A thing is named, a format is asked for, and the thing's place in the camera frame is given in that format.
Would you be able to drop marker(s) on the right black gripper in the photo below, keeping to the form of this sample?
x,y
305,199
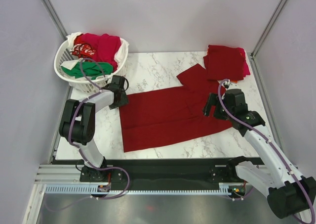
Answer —
x,y
212,100

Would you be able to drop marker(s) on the folded dark red shirt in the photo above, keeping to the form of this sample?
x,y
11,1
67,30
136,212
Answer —
x,y
223,62

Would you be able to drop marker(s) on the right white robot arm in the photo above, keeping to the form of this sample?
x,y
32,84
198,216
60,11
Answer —
x,y
287,190

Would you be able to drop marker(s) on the right aluminium frame post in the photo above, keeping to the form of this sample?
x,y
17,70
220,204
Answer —
x,y
271,22

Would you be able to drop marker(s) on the folded pink shirt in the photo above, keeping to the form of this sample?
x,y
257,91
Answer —
x,y
246,71

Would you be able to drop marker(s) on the dark red t shirt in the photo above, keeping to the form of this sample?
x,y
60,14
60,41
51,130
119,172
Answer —
x,y
169,116

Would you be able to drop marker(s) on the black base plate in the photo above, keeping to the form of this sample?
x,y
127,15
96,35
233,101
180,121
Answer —
x,y
159,174

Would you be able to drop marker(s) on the white laundry basket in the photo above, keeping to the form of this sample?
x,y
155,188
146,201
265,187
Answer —
x,y
82,84

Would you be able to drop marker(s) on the right aluminium table rail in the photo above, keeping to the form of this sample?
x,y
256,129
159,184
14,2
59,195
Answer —
x,y
265,99

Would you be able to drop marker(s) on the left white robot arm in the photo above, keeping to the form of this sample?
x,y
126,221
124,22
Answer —
x,y
78,120

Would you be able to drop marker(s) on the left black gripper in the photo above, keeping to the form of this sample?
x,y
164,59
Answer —
x,y
123,101

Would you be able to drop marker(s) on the white shirt in basket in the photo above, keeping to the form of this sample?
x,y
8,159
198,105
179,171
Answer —
x,y
119,56

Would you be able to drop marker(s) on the aluminium rail bars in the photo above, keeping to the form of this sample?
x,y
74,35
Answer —
x,y
57,174

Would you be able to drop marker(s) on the red printed shirt in basket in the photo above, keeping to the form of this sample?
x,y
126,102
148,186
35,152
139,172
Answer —
x,y
81,49

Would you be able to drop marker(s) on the green shirt in basket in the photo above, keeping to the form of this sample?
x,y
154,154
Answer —
x,y
90,69

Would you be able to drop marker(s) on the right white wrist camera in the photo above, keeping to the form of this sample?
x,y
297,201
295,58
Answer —
x,y
229,85

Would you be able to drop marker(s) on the aluminium frame post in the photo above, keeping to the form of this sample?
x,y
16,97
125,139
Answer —
x,y
271,22
55,18

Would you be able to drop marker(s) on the slotted cable duct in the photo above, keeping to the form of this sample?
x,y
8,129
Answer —
x,y
95,189

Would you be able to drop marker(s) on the left aluminium frame post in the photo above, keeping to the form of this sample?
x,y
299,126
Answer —
x,y
55,18

